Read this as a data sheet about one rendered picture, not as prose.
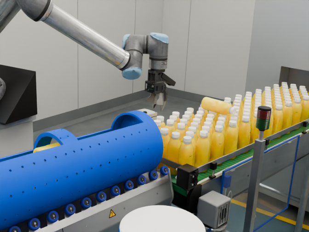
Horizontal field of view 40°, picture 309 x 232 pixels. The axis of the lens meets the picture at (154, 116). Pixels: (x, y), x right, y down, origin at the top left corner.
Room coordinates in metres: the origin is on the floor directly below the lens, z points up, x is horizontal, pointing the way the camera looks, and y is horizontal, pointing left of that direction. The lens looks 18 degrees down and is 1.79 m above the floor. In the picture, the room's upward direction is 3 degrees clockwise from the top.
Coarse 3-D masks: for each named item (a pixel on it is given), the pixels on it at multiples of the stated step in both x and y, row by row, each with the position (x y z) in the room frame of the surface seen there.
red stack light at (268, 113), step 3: (258, 111) 1.86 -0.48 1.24; (261, 111) 1.85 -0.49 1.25; (264, 111) 1.84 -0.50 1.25; (267, 111) 1.84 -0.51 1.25; (270, 111) 1.85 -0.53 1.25; (258, 114) 1.86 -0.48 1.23; (261, 114) 1.85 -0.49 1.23; (264, 114) 1.84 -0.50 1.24; (267, 114) 1.84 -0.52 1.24; (270, 114) 1.86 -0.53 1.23; (258, 117) 1.86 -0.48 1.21; (261, 117) 1.85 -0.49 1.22; (264, 117) 1.84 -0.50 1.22; (267, 117) 1.84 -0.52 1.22; (270, 117) 1.86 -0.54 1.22
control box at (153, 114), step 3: (144, 108) 2.29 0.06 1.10; (147, 111) 2.23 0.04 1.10; (150, 111) 2.23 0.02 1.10; (153, 111) 2.24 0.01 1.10; (147, 114) 2.18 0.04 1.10; (150, 114) 2.19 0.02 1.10; (153, 114) 2.20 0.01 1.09; (156, 114) 2.22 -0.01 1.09; (153, 117) 2.20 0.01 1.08; (156, 117) 2.22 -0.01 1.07
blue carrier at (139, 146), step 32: (128, 128) 1.63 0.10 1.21; (0, 160) 1.44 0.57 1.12; (32, 160) 1.29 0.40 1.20; (64, 160) 1.36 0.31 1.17; (96, 160) 1.44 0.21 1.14; (128, 160) 1.55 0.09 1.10; (160, 160) 1.70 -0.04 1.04; (0, 192) 1.16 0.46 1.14; (32, 192) 1.23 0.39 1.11; (64, 192) 1.33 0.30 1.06; (0, 224) 1.16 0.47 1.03
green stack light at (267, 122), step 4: (256, 120) 1.87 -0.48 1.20; (260, 120) 1.85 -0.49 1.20; (264, 120) 1.84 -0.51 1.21; (268, 120) 1.85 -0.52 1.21; (256, 124) 1.87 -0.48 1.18; (260, 124) 1.85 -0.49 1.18; (264, 124) 1.84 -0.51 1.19; (268, 124) 1.85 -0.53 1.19; (260, 128) 1.85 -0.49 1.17; (264, 128) 1.84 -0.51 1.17; (268, 128) 1.85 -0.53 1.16
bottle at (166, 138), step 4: (164, 136) 1.92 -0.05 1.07; (168, 136) 1.93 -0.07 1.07; (164, 140) 1.91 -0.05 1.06; (168, 140) 1.92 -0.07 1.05; (164, 144) 1.90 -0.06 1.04; (164, 148) 1.90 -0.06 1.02; (164, 152) 1.90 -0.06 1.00; (164, 156) 1.90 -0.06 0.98; (160, 164) 1.91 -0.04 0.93; (164, 164) 1.90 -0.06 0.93
